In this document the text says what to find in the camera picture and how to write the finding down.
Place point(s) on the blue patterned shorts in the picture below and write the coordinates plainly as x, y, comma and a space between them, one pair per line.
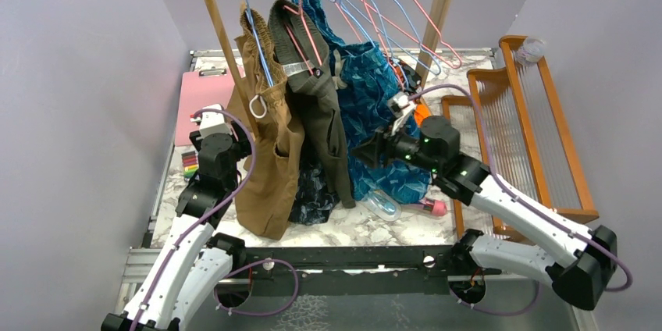
371, 83

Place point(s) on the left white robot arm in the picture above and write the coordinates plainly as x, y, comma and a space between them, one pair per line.
195, 256

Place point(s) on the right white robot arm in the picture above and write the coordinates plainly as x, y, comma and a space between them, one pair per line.
575, 261

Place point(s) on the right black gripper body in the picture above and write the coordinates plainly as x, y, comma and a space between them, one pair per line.
400, 148

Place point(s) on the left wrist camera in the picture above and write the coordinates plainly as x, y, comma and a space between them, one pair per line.
212, 122

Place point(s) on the marker set pack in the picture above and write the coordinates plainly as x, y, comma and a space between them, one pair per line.
189, 163

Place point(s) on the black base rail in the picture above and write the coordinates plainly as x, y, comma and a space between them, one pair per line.
339, 271

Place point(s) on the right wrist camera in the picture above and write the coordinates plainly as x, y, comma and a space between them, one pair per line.
402, 108

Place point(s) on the dark patterned shorts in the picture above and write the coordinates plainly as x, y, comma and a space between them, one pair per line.
313, 201

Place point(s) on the dark green shorts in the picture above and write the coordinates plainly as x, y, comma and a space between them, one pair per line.
304, 55

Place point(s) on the tan brown shorts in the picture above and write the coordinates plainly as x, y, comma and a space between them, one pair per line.
264, 204

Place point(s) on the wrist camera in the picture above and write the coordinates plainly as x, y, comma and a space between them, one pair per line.
212, 122
402, 108

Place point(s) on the wooden drying rack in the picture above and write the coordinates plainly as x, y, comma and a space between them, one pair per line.
526, 129

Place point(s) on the pink clipboard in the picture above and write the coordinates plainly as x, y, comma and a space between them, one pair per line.
199, 90

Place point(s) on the pink capped pencil tube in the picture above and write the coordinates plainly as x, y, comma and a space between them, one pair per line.
434, 207

